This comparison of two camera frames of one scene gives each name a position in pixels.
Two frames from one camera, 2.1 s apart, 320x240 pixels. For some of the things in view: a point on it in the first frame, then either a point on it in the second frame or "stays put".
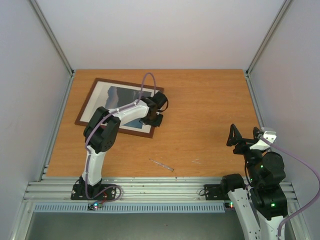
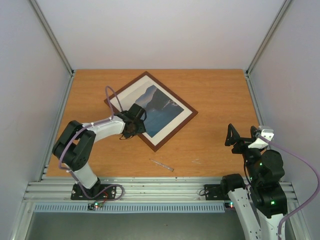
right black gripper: [244, 144] stays put
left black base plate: [93, 192] stays put
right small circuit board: [229, 205] stays put
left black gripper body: [147, 120] to [137, 130]
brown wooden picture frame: [113, 94] to [166, 113]
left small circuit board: [92, 206] stays put
